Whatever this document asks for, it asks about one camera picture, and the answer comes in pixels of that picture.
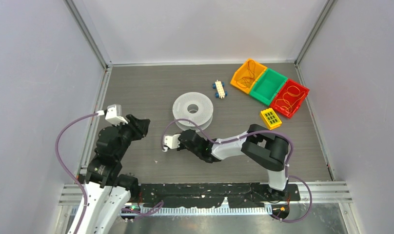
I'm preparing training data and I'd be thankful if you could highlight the red plastic bin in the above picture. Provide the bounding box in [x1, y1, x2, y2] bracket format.
[271, 79, 310, 118]

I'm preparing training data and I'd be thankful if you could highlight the orange cable in orange bin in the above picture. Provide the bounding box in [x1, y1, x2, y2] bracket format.
[237, 60, 257, 88]

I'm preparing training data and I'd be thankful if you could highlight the beige blue connector block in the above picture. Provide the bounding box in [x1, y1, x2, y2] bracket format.
[212, 80, 228, 99]

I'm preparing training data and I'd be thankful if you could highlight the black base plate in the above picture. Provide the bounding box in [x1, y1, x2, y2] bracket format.
[130, 182, 300, 208]

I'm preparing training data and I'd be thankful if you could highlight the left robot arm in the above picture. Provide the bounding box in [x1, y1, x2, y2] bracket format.
[68, 111, 150, 234]

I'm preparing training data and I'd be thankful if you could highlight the orange plastic bin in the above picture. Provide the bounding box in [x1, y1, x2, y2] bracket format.
[230, 58, 268, 94]

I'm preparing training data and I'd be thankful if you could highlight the slotted cable duct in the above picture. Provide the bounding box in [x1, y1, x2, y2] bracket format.
[114, 203, 272, 217]

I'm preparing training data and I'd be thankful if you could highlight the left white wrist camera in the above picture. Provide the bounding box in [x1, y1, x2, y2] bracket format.
[95, 104, 129, 126]

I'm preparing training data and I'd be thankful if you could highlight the aluminium rail frame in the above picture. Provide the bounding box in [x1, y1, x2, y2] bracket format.
[59, 181, 353, 206]

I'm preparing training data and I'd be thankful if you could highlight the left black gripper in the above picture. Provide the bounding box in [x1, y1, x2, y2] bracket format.
[114, 113, 150, 159]

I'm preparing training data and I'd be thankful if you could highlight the green plastic bin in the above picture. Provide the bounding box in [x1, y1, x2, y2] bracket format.
[249, 68, 288, 106]

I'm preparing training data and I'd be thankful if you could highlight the yellow cable in red bin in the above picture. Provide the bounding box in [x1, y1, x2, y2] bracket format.
[276, 90, 306, 114]

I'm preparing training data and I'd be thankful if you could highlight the yellow grid block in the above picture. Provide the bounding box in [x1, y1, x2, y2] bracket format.
[259, 108, 282, 130]

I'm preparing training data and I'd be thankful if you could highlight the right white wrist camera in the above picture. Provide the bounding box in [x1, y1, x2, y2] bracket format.
[162, 134, 180, 152]

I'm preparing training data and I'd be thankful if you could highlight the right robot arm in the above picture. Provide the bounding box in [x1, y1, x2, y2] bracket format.
[175, 124, 294, 200]

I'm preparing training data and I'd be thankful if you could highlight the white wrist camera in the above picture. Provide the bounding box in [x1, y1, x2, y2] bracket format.
[95, 104, 129, 126]
[162, 134, 180, 152]

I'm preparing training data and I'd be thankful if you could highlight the clear plastic cable spool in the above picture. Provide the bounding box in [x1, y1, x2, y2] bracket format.
[172, 92, 214, 130]

